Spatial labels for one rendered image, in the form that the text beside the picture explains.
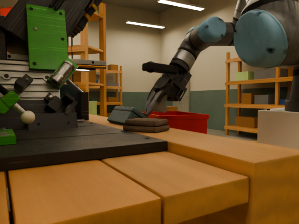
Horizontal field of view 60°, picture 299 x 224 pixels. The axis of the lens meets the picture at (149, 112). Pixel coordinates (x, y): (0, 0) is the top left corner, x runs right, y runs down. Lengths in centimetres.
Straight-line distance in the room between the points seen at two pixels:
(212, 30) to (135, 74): 994
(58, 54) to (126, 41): 990
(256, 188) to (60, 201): 25
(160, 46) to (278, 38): 1086
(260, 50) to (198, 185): 34
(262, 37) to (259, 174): 29
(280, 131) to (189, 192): 43
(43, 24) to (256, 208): 77
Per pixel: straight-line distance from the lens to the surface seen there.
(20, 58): 98
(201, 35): 84
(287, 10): 61
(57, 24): 92
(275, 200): 42
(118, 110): 88
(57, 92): 85
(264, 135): 73
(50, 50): 87
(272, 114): 71
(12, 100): 57
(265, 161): 39
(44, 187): 34
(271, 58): 58
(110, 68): 978
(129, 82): 1057
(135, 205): 27
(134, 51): 1081
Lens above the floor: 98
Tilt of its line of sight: 3 degrees down
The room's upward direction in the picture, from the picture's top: straight up
